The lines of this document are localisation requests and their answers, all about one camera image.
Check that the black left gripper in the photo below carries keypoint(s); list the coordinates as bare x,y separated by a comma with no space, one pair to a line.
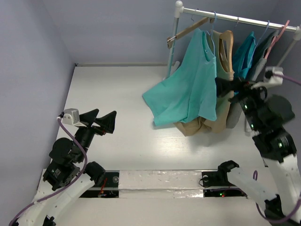
107,121

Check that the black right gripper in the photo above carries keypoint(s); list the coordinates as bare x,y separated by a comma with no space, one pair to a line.
238,90

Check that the teal t shirt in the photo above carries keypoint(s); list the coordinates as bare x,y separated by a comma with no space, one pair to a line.
190,92

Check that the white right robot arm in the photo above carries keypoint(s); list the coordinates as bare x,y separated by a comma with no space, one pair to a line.
266,116

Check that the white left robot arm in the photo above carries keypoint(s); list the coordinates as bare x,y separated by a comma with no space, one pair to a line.
69,173

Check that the turquoise hanging shirt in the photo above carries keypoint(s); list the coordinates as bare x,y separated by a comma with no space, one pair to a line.
243,57

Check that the grey hanging shirt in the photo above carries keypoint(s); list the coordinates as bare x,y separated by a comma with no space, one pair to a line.
259,62

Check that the wooden clip hanger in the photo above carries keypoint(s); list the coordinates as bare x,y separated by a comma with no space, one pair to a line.
170,40

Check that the pink hanger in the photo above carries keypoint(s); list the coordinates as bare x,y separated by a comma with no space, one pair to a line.
275,39

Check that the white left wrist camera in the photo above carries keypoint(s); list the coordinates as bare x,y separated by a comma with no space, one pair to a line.
70,117

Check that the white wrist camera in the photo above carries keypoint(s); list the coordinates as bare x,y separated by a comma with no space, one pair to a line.
70,117
273,77

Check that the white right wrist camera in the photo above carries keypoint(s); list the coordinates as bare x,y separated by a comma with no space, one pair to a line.
273,77

